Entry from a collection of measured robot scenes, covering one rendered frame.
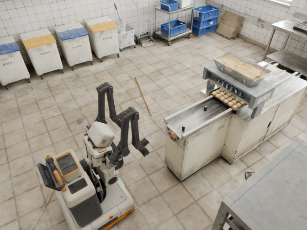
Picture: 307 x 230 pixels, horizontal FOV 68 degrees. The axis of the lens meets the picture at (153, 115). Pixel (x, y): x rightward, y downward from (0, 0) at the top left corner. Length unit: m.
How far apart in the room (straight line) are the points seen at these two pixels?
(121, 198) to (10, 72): 3.37
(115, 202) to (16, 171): 1.55
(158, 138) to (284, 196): 2.67
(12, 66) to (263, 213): 4.69
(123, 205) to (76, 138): 1.48
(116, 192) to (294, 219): 2.01
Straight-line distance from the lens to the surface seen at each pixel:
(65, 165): 2.17
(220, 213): 0.92
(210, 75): 2.87
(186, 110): 2.56
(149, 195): 2.91
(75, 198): 2.10
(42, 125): 4.07
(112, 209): 2.56
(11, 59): 4.94
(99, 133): 1.99
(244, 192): 0.89
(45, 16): 5.45
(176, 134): 2.36
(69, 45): 5.01
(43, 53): 4.95
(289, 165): 1.03
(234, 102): 2.73
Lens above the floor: 2.55
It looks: 42 degrees down
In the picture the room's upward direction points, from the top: 1 degrees counter-clockwise
